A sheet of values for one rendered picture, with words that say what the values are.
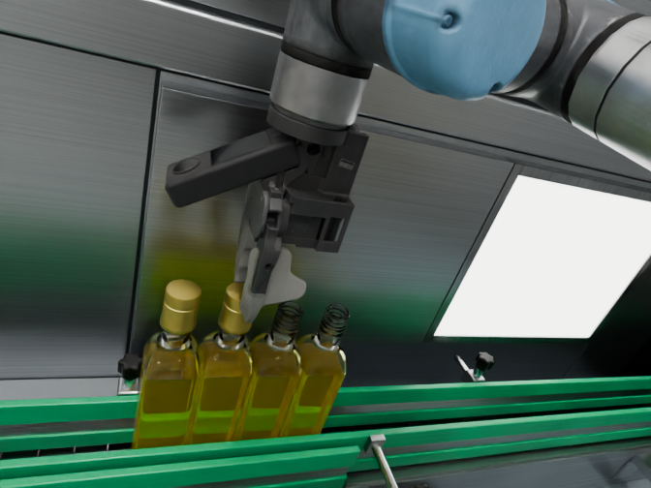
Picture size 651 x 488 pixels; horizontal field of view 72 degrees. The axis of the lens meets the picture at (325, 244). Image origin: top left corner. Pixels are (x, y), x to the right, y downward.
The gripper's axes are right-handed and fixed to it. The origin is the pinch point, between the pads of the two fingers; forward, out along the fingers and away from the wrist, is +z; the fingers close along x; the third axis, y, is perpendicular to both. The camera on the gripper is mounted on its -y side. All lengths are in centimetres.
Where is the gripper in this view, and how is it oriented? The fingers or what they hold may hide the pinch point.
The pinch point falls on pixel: (240, 297)
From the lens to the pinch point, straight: 47.9
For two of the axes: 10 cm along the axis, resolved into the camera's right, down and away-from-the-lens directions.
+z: -2.8, 8.4, 4.6
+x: -3.0, -5.4, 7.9
